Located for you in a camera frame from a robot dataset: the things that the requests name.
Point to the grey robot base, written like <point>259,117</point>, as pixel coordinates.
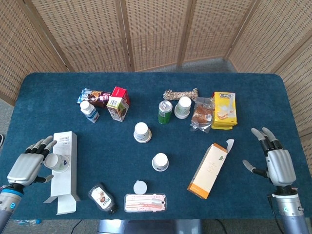
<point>148,226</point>

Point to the green brown drink carton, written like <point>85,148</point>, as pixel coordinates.
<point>118,109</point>

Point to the pink razor blister pack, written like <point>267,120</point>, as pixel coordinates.
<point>145,202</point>

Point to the brown chocolate snack wrapper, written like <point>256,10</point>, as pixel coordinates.
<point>96,96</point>

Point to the red carton box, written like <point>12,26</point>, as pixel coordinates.
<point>120,92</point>

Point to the bread in clear bag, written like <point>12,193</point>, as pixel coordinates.
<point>201,114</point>

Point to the clear pen with blue cap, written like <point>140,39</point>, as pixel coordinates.
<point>26,221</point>

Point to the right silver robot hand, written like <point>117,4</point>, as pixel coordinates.
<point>280,168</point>

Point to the yellow snack bag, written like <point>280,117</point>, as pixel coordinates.
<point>224,112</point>

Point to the blue felt table cover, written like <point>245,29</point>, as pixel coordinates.
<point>180,143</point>

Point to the long white carton box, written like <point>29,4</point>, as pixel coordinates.
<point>64,185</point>

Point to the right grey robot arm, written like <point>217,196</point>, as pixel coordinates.
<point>290,209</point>

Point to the beige and orange carton box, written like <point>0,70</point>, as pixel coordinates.
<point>209,168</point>

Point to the dark shoe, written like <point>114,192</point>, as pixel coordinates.
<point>2,140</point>

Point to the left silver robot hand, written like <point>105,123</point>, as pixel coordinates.
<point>26,168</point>

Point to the paper cup with fern print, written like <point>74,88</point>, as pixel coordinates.
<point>160,161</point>
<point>57,163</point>

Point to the white milk bottle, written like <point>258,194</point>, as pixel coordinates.
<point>89,112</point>

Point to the stack of white paper cups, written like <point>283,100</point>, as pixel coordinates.
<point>182,107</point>

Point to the dark sauce bottle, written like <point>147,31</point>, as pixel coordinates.
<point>101,198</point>

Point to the paper cup with text print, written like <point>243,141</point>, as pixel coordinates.
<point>141,130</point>

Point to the wood rattan folding screen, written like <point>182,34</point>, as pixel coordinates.
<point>156,31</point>

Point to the green drink can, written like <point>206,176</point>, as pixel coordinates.
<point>165,112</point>

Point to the small jar with white lid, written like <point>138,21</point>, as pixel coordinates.
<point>140,187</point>

